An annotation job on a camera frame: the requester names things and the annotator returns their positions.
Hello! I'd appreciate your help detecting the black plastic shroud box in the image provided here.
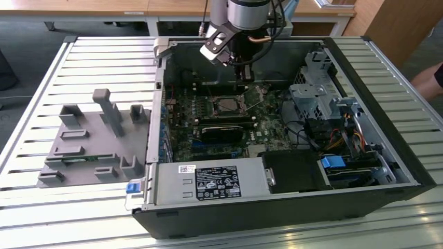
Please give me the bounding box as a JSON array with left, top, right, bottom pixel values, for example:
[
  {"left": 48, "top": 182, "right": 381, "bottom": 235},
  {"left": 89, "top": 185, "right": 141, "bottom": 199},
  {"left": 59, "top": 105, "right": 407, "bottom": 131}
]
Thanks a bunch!
[{"left": 261, "top": 149, "right": 333, "bottom": 195}]

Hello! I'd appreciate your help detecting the wooden desk with white legs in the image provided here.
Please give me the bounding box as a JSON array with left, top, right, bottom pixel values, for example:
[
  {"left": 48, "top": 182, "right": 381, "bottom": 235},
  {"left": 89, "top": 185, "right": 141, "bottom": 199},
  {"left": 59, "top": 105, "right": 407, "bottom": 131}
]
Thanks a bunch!
[{"left": 0, "top": 0, "right": 357, "bottom": 37}]

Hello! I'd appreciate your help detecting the grey plastic parts rack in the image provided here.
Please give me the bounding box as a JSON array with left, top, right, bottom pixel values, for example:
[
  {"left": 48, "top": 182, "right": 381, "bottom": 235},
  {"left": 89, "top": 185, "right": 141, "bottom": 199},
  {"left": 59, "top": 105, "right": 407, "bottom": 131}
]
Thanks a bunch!
[{"left": 36, "top": 88, "right": 153, "bottom": 189}]

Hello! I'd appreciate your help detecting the black wire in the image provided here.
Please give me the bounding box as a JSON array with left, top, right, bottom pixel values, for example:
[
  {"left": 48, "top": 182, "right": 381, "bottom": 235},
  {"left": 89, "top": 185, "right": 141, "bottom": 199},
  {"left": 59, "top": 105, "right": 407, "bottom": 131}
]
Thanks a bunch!
[{"left": 283, "top": 120, "right": 319, "bottom": 151}]

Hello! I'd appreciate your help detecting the black graphics card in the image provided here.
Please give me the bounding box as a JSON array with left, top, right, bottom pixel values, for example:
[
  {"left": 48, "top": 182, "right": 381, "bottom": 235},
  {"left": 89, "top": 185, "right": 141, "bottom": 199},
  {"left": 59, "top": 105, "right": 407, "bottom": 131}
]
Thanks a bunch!
[{"left": 199, "top": 124, "right": 245, "bottom": 145}]

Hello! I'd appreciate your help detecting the green motherboard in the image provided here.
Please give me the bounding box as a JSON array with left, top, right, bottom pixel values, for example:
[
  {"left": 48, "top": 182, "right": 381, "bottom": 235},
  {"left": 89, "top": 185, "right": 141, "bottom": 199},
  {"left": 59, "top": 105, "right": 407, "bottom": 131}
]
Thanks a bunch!
[{"left": 160, "top": 82, "right": 295, "bottom": 163}]

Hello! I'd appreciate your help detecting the silver chipset heat sink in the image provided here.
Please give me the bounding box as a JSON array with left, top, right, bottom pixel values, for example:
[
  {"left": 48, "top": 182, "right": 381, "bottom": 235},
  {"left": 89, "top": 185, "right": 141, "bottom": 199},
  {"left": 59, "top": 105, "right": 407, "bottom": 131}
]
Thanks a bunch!
[{"left": 247, "top": 144, "right": 269, "bottom": 158}]

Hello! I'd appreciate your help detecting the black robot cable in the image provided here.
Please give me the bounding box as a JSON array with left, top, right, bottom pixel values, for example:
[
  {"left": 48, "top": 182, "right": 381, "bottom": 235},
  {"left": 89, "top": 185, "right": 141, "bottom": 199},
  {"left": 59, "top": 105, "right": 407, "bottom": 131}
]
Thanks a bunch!
[{"left": 229, "top": 0, "right": 289, "bottom": 65}]

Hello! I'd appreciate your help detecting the black open PC case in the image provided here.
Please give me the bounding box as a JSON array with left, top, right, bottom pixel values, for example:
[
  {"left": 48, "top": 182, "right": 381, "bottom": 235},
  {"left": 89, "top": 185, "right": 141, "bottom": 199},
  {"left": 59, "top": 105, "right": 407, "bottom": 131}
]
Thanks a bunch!
[{"left": 131, "top": 36, "right": 437, "bottom": 241}]

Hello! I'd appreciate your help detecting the hard disk in blue carrier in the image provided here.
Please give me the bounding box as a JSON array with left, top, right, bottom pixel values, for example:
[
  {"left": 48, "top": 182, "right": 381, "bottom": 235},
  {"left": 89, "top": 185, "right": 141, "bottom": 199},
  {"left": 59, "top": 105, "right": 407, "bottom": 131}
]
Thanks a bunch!
[{"left": 320, "top": 154, "right": 380, "bottom": 190}]

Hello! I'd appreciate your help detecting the silver square CPU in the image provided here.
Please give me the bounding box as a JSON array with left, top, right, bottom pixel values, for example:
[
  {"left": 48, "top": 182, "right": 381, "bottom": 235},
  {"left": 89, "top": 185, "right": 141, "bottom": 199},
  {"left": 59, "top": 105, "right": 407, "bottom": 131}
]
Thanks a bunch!
[{"left": 216, "top": 98, "right": 240, "bottom": 113}]

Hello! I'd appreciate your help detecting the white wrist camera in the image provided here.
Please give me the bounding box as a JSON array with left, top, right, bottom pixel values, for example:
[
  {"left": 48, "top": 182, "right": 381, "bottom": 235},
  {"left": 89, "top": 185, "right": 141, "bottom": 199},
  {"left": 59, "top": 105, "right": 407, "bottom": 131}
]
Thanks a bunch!
[{"left": 199, "top": 23, "right": 239, "bottom": 67}]

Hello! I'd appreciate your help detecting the silver power supply with label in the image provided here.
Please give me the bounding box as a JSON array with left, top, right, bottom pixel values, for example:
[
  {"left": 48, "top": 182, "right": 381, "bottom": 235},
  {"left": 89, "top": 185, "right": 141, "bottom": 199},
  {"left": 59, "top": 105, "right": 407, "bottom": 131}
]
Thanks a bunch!
[{"left": 152, "top": 158, "right": 271, "bottom": 208}]

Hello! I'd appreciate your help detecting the grey plastic case handle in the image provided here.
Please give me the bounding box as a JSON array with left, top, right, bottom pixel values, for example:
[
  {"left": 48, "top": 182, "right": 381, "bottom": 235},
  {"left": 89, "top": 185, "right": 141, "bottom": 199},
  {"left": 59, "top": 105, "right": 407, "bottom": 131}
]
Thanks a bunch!
[{"left": 152, "top": 37, "right": 173, "bottom": 59}]

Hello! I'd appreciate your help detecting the blue case latch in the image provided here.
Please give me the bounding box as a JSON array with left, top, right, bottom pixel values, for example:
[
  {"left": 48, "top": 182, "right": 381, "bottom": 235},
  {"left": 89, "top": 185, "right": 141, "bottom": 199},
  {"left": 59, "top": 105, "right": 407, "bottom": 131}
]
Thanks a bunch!
[{"left": 125, "top": 181, "right": 143, "bottom": 195}]

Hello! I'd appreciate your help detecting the green RAM stick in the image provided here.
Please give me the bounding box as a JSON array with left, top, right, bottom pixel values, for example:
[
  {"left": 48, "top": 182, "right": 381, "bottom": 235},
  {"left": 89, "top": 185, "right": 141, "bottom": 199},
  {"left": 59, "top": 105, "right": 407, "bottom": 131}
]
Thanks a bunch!
[{"left": 61, "top": 155, "right": 115, "bottom": 164}]

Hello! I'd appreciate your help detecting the orange yellow wire bundle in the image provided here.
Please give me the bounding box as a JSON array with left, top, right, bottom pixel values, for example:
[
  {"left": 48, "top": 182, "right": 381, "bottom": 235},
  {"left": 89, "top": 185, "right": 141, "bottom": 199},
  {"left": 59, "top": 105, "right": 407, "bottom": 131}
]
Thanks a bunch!
[{"left": 324, "top": 127, "right": 367, "bottom": 154}]

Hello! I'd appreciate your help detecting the black RAM slot bank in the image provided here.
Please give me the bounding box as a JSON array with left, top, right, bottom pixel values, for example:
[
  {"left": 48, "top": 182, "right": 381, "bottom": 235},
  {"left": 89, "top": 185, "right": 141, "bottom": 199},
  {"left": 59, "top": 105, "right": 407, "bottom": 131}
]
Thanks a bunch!
[
  {"left": 196, "top": 115, "right": 256, "bottom": 128},
  {"left": 193, "top": 79, "right": 248, "bottom": 97}
]

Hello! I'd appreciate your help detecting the metal socket cover frame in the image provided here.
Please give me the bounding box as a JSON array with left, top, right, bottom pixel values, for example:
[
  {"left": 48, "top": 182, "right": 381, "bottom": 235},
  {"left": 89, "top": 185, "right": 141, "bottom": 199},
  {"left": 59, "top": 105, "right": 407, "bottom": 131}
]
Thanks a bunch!
[{"left": 241, "top": 86, "right": 269, "bottom": 104}]

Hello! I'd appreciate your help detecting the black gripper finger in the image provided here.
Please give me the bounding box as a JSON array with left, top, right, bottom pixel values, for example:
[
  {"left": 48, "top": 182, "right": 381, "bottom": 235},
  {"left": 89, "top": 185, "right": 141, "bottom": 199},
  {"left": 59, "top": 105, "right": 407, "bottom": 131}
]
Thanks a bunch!
[{"left": 236, "top": 64, "right": 256, "bottom": 88}]

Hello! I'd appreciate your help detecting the brown wooden cabinet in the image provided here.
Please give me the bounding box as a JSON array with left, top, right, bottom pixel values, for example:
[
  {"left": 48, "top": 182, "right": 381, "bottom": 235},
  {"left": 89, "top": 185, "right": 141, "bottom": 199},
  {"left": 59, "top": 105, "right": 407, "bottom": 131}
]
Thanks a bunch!
[{"left": 341, "top": 0, "right": 443, "bottom": 68}]

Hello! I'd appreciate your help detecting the silver metal drive cage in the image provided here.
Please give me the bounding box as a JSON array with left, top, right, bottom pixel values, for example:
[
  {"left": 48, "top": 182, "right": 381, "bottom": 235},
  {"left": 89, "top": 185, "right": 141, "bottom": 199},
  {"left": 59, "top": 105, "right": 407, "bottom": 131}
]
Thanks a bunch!
[{"left": 288, "top": 50, "right": 364, "bottom": 122}]

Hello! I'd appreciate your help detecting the black CPU socket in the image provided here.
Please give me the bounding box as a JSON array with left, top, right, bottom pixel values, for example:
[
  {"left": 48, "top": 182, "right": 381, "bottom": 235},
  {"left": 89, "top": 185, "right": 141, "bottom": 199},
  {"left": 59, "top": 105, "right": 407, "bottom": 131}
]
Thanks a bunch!
[{"left": 209, "top": 95, "right": 247, "bottom": 117}]

